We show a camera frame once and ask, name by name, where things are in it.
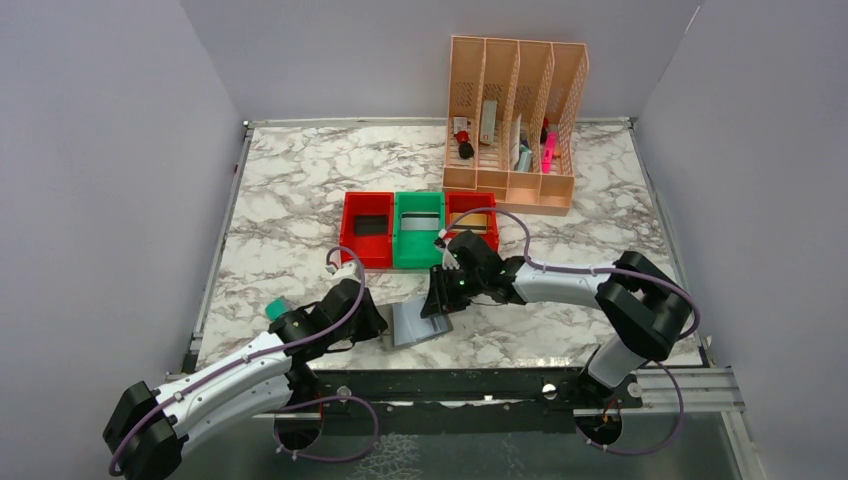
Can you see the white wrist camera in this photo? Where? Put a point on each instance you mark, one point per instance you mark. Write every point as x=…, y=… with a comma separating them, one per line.
x=348, y=270
x=449, y=260

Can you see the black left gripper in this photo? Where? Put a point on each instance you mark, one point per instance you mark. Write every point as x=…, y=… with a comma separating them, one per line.
x=370, y=316

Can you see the teal eraser block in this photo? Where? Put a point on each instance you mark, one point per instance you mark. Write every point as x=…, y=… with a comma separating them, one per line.
x=277, y=308

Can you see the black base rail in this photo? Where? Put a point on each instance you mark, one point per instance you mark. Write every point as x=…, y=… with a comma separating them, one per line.
x=449, y=401

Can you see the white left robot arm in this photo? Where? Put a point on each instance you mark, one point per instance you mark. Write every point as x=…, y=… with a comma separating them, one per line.
x=152, y=429

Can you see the red black marker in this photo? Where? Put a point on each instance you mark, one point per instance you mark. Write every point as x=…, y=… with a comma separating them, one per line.
x=465, y=149

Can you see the red plastic bin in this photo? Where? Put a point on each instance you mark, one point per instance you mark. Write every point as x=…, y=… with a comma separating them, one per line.
x=375, y=252
x=461, y=202

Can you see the grey card holder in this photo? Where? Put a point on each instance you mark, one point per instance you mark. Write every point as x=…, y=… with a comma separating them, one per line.
x=406, y=326

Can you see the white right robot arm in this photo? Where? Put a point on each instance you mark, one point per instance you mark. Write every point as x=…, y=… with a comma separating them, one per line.
x=647, y=310

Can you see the silver striped card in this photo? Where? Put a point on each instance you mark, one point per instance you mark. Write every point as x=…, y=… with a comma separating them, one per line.
x=420, y=221

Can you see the red plastic bin right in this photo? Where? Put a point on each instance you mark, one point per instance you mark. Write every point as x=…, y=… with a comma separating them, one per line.
x=461, y=202

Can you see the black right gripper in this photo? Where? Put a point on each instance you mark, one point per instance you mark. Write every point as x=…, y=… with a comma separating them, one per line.
x=442, y=291

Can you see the gold striped card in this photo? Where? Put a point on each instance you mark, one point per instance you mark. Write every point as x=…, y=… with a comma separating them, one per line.
x=476, y=222

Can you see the peach desk organizer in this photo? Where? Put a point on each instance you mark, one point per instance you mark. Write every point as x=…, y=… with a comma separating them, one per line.
x=538, y=86

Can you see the white red box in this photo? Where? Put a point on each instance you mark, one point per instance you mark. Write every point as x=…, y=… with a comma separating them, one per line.
x=487, y=122

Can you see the red plastic bin left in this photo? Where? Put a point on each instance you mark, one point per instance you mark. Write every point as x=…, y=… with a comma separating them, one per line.
x=375, y=252

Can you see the pink highlighter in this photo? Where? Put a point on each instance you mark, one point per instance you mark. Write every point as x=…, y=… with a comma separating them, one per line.
x=549, y=153

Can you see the green plastic bin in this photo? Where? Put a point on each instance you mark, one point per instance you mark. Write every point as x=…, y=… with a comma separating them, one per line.
x=416, y=249

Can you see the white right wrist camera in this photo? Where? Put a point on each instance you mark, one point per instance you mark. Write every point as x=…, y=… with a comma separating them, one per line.
x=449, y=260

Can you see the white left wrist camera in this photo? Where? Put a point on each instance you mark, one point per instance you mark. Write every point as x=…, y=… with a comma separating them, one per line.
x=348, y=270

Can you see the black card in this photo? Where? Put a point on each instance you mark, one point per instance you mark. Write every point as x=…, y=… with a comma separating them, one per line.
x=370, y=225

